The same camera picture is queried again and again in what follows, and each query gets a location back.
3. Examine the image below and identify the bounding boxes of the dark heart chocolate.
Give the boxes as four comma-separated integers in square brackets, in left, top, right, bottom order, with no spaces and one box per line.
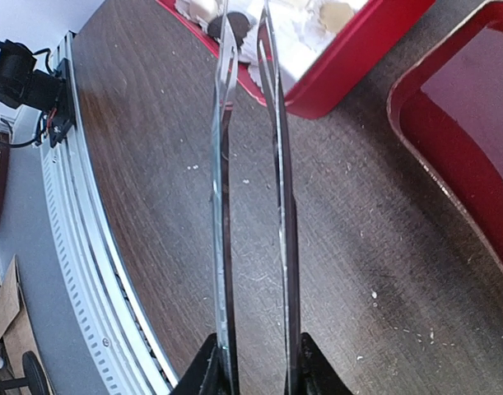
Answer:
[207,12,251,48]

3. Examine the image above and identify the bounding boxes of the metal serving tongs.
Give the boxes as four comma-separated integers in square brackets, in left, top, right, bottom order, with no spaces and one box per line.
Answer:
[211,9,301,394]

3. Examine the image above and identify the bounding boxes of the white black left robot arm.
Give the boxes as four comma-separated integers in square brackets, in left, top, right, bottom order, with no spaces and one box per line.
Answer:
[0,36,238,394]

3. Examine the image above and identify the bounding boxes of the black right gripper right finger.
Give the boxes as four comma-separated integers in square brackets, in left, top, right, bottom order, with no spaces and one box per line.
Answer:
[298,332,353,395]

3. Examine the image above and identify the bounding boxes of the red tin box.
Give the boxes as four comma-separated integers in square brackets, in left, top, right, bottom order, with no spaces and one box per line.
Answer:
[161,1,432,119]

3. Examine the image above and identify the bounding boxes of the dark red lacquer tray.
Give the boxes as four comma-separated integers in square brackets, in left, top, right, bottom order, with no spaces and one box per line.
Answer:
[387,1,503,273]

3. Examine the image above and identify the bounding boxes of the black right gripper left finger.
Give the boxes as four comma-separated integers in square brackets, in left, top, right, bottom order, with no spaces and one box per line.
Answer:
[170,333,229,395]

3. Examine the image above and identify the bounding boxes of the cardboard box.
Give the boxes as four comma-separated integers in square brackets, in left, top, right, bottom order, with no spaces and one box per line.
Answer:
[0,257,52,394]

